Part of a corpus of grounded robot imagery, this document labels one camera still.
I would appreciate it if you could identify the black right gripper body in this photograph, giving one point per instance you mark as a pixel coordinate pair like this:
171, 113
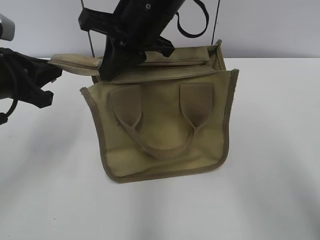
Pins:
138, 23

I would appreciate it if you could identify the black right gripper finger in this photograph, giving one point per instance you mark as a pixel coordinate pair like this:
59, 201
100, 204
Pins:
164, 46
118, 57

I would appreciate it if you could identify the khaki yellow canvas bag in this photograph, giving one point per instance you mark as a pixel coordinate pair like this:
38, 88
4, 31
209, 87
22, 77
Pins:
167, 117

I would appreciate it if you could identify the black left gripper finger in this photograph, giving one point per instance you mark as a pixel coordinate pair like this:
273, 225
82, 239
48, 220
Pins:
42, 72
37, 97

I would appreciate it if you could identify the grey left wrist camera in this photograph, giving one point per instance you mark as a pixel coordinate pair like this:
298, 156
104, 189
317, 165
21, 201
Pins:
7, 28

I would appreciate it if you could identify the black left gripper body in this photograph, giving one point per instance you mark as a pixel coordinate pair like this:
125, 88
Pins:
12, 82

